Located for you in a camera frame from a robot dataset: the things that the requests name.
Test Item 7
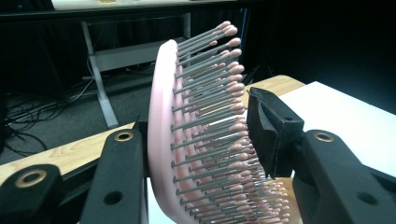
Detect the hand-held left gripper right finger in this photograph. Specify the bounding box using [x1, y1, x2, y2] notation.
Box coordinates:
[247, 86, 396, 224]

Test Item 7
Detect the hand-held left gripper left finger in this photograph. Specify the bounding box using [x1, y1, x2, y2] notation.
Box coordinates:
[79, 115, 150, 224]

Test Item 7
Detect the pink hairbrush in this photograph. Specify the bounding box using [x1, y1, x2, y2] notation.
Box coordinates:
[147, 20, 292, 224]

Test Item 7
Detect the bundle of floor cables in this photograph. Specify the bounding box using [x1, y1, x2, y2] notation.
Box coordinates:
[0, 88, 96, 157]

